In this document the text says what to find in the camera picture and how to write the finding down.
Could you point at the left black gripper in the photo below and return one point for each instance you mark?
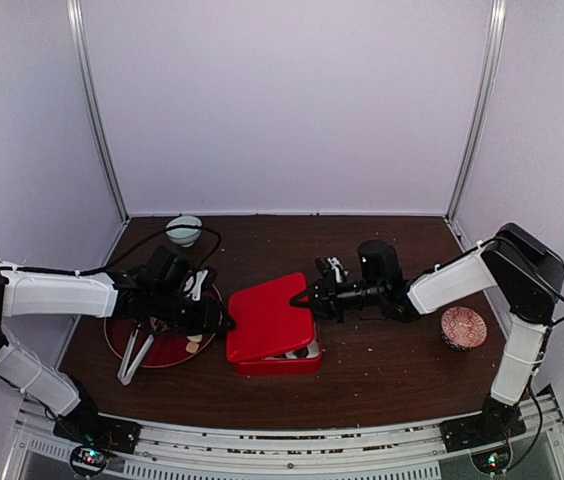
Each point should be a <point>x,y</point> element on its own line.
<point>207,320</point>

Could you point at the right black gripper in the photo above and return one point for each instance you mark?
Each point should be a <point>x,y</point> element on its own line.
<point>324,301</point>

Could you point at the red tin lid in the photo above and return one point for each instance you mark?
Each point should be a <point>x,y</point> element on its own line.
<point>268,326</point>

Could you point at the red square tin box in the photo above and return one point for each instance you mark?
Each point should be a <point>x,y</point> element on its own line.
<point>287,364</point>

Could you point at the silver serving tongs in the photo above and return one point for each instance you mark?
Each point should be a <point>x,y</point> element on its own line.
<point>133,359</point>

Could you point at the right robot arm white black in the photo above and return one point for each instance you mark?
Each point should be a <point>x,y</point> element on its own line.
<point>513,266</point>

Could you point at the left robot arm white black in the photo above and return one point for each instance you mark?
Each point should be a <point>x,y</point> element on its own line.
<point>169,289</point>

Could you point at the white oval chocolate lower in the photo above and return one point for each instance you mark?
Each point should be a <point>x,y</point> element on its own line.
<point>194,340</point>

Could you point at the tan block chocolate lower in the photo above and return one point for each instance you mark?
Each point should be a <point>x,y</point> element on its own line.
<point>192,347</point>

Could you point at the pale green ceramic bowl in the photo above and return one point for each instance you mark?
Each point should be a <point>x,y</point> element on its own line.
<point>184,231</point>

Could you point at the red patterned small dish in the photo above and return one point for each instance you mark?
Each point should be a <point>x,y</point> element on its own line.
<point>463,328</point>

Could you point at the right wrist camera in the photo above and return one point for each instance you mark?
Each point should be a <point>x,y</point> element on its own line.
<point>331,267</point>

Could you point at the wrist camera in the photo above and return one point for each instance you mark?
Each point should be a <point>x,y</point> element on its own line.
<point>331,267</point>
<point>194,286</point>

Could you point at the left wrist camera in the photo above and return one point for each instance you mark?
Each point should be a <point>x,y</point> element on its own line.
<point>194,286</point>

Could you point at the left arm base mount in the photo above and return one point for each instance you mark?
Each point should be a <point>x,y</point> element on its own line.
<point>97,447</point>

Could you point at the aluminium front rail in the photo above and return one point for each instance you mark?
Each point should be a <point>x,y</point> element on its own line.
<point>416,450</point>

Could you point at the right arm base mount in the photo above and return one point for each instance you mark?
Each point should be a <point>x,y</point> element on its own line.
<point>482,435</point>

